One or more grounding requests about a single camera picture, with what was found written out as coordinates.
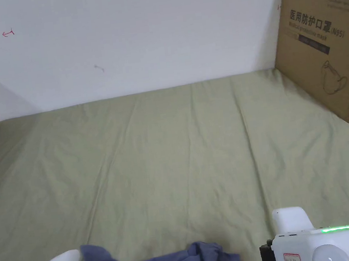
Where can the large brown cardboard carton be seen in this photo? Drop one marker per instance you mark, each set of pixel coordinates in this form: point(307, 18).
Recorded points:
point(322, 39)

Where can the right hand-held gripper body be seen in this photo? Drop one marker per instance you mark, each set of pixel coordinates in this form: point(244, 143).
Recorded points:
point(315, 243)

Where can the bed with pale green sheet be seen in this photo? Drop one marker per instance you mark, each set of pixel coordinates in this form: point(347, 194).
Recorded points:
point(152, 158)

